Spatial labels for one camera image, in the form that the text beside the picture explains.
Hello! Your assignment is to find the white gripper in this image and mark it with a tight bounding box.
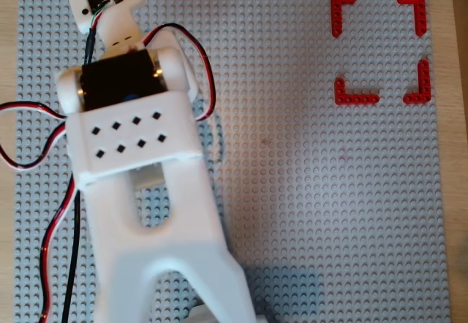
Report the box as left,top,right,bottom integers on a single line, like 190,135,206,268
97,7,146,52

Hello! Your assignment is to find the red L-shaped Lego beam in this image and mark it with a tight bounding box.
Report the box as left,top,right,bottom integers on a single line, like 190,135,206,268
333,77,380,106
396,0,428,37
331,0,358,38
402,59,431,105

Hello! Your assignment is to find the grey Lego baseplate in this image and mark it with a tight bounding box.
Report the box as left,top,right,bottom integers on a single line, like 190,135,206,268
13,0,453,323

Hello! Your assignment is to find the red white black servo cable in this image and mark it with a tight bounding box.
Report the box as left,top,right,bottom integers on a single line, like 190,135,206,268
0,102,80,320
140,23,216,121

